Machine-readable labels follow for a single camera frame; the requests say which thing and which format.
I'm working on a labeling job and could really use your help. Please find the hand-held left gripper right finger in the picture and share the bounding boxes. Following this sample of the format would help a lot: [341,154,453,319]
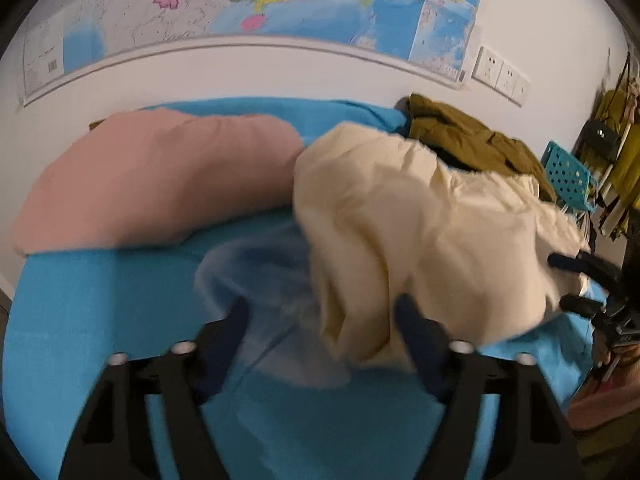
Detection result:
[392,292,586,480]

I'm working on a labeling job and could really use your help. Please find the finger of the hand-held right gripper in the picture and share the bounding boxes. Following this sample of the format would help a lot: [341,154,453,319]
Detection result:
[547,251,608,281]
[559,294,608,318]

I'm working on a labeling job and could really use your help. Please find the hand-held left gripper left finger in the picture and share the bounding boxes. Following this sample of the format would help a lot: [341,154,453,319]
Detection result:
[59,295,251,480]

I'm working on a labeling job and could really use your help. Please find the pale blue sheer cloth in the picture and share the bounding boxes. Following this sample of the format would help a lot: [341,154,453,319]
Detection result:
[194,222,353,388]

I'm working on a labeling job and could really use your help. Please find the cream large garment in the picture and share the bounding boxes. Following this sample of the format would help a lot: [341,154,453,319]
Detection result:
[292,121,593,375]

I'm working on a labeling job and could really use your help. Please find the hanging yellow-green clothes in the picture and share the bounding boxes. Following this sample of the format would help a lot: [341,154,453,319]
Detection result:
[594,77,640,241]

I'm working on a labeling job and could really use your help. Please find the teal perforated basket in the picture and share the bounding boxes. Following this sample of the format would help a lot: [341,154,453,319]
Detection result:
[541,141,599,212]

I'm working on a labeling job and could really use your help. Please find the pink cloth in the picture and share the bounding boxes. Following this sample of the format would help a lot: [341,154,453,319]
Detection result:
[570,369,640,432]

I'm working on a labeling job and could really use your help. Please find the blue bed sheet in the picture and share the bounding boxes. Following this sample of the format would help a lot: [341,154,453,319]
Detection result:
[2,99,608,480]

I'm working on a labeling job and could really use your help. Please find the olive green garment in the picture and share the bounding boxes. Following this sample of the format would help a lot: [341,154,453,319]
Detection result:
[404,92,558,206]

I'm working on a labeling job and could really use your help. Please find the pink pillow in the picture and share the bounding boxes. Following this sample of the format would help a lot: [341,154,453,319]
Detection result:
[11,109,306,257]

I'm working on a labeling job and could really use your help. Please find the white wall socket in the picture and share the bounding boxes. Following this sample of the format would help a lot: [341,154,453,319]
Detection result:
[498,62,519,97]
[472,46,504,87]
[512,74,531,107]

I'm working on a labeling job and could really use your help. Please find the colourful wall map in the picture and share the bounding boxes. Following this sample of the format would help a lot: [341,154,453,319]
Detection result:
[22,0,489,108]

